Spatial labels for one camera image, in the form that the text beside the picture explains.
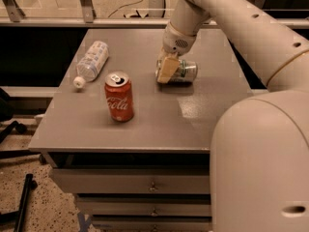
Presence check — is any grey drawer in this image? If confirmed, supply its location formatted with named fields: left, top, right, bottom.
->
left=74, top=194, right=211, bottom=217
left=50, top=169, right=211, bottom=194
left=91, top=216, right=212, bottom=232

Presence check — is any black office chair base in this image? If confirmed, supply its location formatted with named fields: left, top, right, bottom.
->
left=0, top=88, right=47, bottom=164

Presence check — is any top grey drawer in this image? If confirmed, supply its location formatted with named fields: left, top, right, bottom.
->
left=50, top=169, right=211, bottom=194

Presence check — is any middle grey drawer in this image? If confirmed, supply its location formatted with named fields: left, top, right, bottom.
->
left=74, top=194, right=211, bottom=217

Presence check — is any clear plastic water bottle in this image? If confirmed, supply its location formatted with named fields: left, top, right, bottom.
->
left=73, top=41, right=109, bottom=89

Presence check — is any black metal stand leg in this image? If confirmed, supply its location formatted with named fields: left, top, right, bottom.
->
left=0, top=174, right=38, bottom=232

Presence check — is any bottom grey drawer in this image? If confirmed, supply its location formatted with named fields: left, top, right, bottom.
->
left=91, top=216, right=212, bottom=232

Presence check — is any silver green 7up can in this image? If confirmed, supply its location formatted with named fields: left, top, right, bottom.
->
left=155, top=59, right=198, bottom=83

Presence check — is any grey drawer cabinet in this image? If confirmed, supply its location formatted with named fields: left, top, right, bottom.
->
left=29, top=29, right=251, bottom=232

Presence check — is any red coca cola can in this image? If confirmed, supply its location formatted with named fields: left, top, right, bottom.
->
left=104, top=72, right=134, bottom=122

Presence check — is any grey metal railing frame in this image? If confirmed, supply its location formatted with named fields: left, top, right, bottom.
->
left=0, top=0, right=309, bottom=28

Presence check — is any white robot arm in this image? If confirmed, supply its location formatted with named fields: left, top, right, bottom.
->
left=157, top=0, right=309, bottom=232

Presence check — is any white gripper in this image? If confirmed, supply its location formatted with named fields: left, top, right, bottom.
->
left=156, top=22, right=197, bottom=84

